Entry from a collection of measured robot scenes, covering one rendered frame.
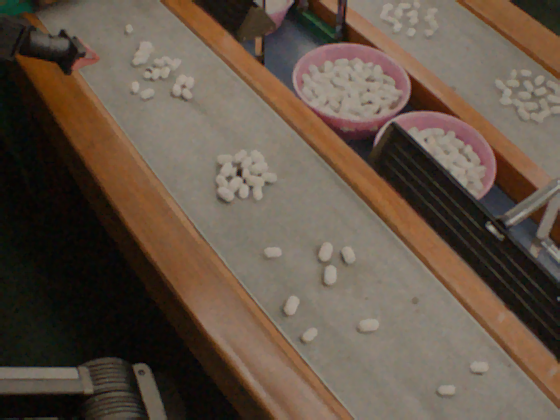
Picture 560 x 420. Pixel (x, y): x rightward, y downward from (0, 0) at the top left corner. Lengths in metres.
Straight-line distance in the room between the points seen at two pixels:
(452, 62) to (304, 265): 0.71
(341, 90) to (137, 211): 0.56
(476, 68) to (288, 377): 0.96
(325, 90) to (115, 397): 0.88
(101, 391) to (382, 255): 0.58
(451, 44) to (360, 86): 0.31
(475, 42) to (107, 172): 0.99
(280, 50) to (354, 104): 0.32
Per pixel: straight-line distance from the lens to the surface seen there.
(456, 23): 2.02
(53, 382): 1.24
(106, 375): 1.27
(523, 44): 1.98
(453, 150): 1.65
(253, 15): 1.36
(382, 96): 1.75
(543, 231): 1.23
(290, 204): 1.51
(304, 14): 2.01
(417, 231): 1.46
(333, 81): 1.77
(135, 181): 1.53
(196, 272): 1.38
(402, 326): 1.37
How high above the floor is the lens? 1.91
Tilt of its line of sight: 51 degrees down
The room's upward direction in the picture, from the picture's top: 2 degrees clockwise
